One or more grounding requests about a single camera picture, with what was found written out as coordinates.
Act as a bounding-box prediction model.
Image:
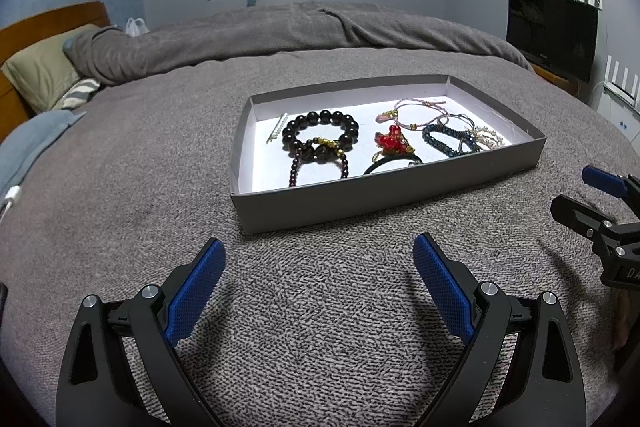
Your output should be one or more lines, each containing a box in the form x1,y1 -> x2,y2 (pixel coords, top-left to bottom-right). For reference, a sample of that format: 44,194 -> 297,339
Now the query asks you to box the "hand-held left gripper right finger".
411,232 -> 588,427

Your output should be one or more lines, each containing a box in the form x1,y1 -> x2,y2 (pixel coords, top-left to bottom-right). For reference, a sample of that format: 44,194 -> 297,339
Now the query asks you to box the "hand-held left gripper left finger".
55,237 -> 227,427

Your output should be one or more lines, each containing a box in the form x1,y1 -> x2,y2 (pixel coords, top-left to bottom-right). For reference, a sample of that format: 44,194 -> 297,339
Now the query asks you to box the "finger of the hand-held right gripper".
581,165 -> 640,202
550,194 -> 619,254

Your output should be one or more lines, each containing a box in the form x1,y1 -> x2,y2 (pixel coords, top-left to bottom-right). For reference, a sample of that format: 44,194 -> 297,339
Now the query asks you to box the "grey cardboard tray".
229,74 -> 547,235

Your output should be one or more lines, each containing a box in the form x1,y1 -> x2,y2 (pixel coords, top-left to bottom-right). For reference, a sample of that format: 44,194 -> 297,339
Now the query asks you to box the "pink braided cord bracelet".
375,98 -> 468,131

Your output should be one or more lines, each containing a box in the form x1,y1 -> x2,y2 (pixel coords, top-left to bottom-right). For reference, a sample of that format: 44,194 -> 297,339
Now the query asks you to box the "person's right hand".
612,292 -> 634,354

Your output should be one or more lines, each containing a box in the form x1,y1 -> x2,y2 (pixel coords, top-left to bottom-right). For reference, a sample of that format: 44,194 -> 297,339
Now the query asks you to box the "white cabinet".
596,87 -> 640,144

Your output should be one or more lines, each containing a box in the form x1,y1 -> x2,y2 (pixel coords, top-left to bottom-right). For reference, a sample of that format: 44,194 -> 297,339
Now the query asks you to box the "white router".
600,54 -> 640,100

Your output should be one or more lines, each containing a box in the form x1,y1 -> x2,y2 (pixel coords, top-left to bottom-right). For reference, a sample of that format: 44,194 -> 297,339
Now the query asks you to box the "wooden television stand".
530,62 -> 583,98

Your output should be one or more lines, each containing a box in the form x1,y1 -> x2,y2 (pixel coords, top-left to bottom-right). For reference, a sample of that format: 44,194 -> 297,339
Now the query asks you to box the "grey woven bedspread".
0,44 -> 640,427

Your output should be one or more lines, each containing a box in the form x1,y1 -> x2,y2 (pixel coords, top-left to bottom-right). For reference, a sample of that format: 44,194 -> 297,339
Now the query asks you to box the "black television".
506,0 -> 600,84

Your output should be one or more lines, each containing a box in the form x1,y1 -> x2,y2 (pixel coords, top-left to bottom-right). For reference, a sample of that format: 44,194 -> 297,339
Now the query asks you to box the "pearl hair clip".
271,112 -> 289,144

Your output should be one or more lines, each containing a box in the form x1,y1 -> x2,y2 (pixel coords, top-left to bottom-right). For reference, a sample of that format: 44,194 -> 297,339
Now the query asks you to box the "white charger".
0,186 -> 22,214

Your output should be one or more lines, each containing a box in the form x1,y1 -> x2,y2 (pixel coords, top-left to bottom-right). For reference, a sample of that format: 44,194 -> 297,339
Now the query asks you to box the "light blue cloth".
0,109 -> 87,202

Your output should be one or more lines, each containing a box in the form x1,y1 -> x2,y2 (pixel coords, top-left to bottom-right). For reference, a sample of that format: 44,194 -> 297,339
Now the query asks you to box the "striped pillow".
50,78 -> 103,112

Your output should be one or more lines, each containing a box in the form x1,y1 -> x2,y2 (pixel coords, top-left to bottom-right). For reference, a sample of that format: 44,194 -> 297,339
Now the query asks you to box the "olive green pillow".
1,24 -> 101,114

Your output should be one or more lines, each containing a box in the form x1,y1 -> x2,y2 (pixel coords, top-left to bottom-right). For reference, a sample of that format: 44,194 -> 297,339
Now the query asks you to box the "grey folded duvet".
62,1 -> 536,88

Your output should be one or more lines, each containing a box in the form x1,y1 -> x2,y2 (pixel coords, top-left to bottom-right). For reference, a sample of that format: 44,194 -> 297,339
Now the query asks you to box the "wooden headboard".
0,1 -> 111,142

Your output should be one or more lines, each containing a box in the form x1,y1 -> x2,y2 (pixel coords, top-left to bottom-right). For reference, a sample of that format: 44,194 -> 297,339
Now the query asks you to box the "black hair tie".
362,153 -> 424,176

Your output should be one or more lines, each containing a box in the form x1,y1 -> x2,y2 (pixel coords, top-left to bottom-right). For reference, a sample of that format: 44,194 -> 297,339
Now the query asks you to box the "blue bead bracelet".
421,121 -> 482,158

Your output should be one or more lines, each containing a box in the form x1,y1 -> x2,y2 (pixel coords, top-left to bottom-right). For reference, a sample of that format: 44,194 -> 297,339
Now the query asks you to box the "red bead hair tie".
374,125 -> 417,158

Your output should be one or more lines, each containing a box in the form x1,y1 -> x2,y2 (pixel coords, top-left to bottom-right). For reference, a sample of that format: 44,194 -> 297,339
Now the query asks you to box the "dark red bead bracelet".
286,137 -> 351,188

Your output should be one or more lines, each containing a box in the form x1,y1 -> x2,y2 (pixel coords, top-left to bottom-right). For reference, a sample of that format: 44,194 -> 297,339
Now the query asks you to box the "large black bead bracelet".
281,109 -> 361,164

